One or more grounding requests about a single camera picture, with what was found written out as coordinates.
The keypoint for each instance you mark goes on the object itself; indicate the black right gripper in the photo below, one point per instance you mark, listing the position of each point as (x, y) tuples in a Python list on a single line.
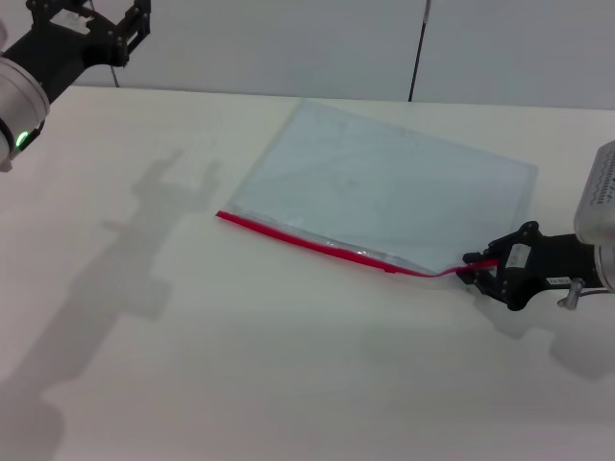
[(548, 264)]

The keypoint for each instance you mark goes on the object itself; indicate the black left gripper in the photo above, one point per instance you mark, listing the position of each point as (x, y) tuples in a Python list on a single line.
[(67, 48)]

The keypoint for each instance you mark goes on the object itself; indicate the clear document bag red zipper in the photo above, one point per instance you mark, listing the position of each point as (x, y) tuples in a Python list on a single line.
[(375, 182)]

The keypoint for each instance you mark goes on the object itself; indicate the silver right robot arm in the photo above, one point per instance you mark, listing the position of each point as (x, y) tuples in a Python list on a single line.
[(606, 266)]

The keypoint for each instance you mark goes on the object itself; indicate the red zipper slider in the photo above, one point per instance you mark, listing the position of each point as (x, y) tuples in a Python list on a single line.
[(389, 270)]

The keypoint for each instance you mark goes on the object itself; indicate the black vertical pole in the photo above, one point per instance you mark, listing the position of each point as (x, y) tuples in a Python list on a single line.
[(418, 53)]

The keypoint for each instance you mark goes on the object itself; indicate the right wrist camera housing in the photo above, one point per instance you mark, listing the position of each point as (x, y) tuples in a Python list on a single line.
[(598, 192)]

